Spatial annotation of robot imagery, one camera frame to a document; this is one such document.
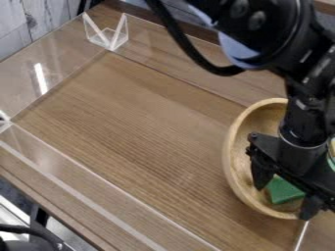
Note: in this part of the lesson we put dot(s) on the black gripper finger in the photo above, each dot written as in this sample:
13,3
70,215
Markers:
312,205
263,170

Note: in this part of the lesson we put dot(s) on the black table leg bracket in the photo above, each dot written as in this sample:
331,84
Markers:
46,241

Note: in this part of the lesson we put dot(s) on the wooden bowl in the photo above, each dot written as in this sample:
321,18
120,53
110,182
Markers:
236,163

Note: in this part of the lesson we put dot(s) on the clear acrylic corner bracket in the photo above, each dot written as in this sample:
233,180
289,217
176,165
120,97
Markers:
106,38

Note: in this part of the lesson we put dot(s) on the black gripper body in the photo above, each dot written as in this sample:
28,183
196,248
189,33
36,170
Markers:
299,149

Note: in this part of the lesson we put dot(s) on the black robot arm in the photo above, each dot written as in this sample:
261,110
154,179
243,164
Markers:
275,35

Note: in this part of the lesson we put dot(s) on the green rectangular block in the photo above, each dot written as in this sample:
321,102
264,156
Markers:
281,192

